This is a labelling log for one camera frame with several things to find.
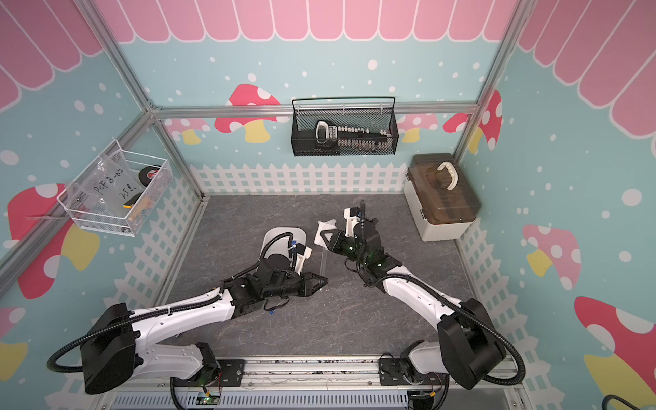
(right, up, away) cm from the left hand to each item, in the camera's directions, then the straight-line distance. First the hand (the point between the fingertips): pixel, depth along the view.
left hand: (326, 286), depth 75 cm
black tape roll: (-57, +34, +4) cm, 66 cm away
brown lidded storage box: (+46, +27, +27) cm, 60 cm away
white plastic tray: (-21, +9, +32) cm, 39 cm away
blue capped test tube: (-1, +7, +2) cm, 7 cm away
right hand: (-2, +16, +4) cm, 16 cm away
